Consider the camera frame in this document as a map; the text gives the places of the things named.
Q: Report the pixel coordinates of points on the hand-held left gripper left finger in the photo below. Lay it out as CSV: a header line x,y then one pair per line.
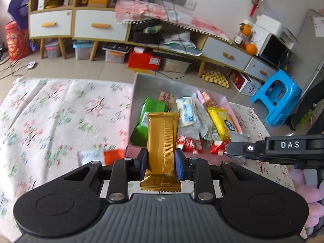
x,y
143,164

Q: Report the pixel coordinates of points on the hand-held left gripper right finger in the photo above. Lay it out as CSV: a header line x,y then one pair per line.
x,y
179,164

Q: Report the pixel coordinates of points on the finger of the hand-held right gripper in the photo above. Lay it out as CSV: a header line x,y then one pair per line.
x,y
243,148

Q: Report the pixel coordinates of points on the red snack packet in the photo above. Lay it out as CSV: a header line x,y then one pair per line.
x,y
217,146
187,143

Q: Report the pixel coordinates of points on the gold snack packet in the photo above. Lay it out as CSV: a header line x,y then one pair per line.
x,y
163,141

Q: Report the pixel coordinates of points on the green snack packet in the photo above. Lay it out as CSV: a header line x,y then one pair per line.
x,y
140,129

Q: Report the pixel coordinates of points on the yellow snack packet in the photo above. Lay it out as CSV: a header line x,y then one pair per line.
x,y
220,121

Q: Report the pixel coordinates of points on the clear barcode bread packet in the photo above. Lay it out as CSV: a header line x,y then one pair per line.
x,y
205,121

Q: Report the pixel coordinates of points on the blue label bread packet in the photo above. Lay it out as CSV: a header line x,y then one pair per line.
x,y
186,111

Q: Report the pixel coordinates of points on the white and orange snack packet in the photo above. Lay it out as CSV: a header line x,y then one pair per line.
x,y
88,157

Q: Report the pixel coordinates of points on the pink cardboard box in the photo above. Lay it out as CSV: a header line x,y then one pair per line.
x,y
151,86

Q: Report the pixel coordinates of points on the blue plastic stool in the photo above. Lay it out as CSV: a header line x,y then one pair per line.
x,y
281,98

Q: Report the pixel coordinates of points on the white printed box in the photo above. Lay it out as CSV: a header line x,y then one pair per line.
x,y
246,84

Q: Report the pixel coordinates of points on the yellow egg tray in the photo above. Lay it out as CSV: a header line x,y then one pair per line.
x,y
215,77

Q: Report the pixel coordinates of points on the white cabinet drawer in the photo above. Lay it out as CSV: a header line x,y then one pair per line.
x,y
260,69
101,26
50,24
226,54

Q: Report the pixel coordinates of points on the white plastic container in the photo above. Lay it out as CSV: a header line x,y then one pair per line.
x,y
176,65

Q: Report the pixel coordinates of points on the white microwave oven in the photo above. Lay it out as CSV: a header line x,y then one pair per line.
x,y
274,48

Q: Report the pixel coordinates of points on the orange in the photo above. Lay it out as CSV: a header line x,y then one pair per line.
x,y
251,49
246,29

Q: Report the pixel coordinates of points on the red box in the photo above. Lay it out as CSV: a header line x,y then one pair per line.
x,y
143,60

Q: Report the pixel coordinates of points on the glass jar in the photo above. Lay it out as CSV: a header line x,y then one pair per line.
x,y
238,38

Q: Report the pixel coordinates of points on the orange clip storage box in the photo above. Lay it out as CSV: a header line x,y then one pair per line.
x,y
115,57

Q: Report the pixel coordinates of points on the black keyboard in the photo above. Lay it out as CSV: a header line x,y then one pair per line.
x,y
116,47

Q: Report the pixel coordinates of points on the stack of papers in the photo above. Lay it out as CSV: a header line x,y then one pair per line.
x,y
181,44

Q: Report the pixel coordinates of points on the black storage case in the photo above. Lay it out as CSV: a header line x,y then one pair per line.
x,y
146,36

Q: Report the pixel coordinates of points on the blue lid storage box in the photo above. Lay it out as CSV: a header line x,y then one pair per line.
x,y
83,50

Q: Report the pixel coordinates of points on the wooden TV cabinet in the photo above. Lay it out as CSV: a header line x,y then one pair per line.
x,y
101,40

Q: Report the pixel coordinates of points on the clear storage box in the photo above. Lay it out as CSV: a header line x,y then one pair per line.
x,y
52,50

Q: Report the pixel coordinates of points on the white charger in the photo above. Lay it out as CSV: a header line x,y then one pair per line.
x,y
31,65

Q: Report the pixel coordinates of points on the pink floral cloth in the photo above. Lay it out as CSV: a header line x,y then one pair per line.
x,y
157,12

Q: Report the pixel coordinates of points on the yellow cardboard box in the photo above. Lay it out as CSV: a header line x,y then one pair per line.
x,y
99,1

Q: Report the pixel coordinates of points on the red round gift bag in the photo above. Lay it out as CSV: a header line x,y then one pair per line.
x,y
17,41

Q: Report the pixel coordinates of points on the small white carton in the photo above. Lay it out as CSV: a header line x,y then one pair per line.
x,y
42,2

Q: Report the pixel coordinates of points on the purple fabric object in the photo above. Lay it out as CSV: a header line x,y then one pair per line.
x,y
19,7

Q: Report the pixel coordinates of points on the wall socket strip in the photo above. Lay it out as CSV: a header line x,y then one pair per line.
x,y
177,0

